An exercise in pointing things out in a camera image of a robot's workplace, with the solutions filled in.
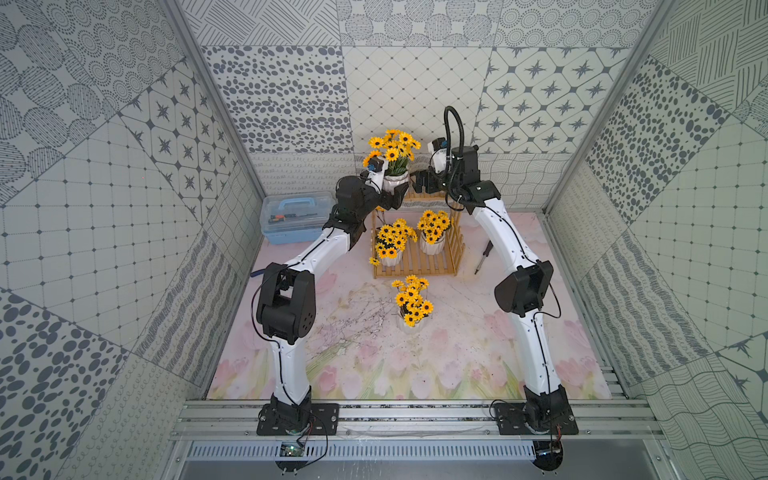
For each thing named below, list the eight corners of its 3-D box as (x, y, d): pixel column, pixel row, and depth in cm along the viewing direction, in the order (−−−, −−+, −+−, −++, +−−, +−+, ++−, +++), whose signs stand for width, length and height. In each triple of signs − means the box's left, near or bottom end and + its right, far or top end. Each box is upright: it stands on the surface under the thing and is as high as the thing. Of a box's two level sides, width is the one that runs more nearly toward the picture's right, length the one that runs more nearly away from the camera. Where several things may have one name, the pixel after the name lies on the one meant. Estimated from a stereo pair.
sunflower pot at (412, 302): (400, 340, 89) (401, 316, 76) (394, 304, 97) (394, 277, 84) (429, 335, 90) (436, 311, 77) (421, 300, 98) (425, 273, 85)
